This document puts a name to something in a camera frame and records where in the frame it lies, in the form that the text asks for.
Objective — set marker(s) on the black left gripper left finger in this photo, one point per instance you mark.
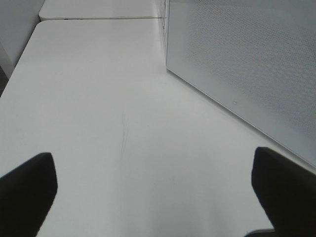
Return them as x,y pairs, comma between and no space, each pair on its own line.
26,196

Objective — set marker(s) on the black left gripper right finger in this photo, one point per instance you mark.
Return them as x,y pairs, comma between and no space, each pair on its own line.
287,193

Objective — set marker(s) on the white microwave door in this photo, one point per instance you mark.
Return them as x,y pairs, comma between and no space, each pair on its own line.
257,58

